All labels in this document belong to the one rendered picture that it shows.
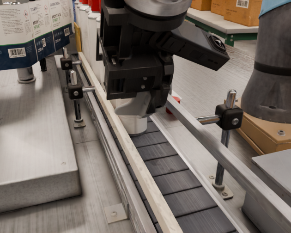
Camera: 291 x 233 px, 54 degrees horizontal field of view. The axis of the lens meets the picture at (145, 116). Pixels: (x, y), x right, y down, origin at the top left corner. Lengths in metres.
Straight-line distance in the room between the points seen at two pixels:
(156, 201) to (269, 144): 0.28
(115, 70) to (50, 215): 0.23
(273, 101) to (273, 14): 0.15
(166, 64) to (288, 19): 0.27
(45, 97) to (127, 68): 0.38
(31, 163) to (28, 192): 0.04
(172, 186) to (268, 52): 0.31
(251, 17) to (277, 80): 1.64
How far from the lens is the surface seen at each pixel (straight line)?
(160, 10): 0.28
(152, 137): 0.49
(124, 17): 0.29
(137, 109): 0.41
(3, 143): 0.53
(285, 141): 0.53
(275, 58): 0.57
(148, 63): 0.33
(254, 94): 0.60
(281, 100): 0.58
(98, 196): 0.45
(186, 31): 0.35
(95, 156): 0.54
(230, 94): 0.39
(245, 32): 2.13
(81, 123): 0.65
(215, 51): 0.38
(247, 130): 0.60
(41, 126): 0.55
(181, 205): 0.37
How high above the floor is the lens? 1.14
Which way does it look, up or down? 27 degrees down
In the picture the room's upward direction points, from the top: straight up
